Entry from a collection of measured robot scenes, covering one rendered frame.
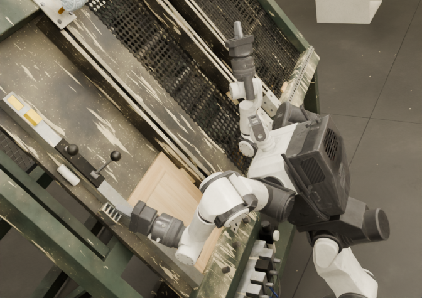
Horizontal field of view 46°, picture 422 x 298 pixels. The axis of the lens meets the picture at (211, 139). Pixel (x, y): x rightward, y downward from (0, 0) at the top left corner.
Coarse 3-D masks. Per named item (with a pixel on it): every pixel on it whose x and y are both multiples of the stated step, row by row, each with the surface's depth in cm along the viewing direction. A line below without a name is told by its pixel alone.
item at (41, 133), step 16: (16, 96) 163; (16, 112) 160; (32, 128) 162; (48, 128) 166; (48, 144) 165; (64, 160) 167; (80, 176) 169; (96, 192) 171; (112, 192) 174; (128, 224) 176; (144, 240) 179; (160, 256) 181; (176, 272) 184; (192, 272) 184
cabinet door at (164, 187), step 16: (160, 160) 198; (144, 176) 190; (160, 176) 195; (176, 176) 201; (144, 192) 186; (160, 192) 192; (176, 192) 198; (192, 192) 204; (160, 208) 189; (176, 208) 195; (192, 208) 200; (208, 240) 199; (208, 256) 196
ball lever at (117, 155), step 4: (112, 152) 167; (116, 152) 167; (120, 152) 168; (112, 156) 166; (116, 156) 166; (120, 156) 167; (112, 160) 167; (116, 160) 167; (104, 164) 169; (100, 168) 169; (92, 172) 169; (96, 172) 169; (92, 176) 169; (96, 176) 169
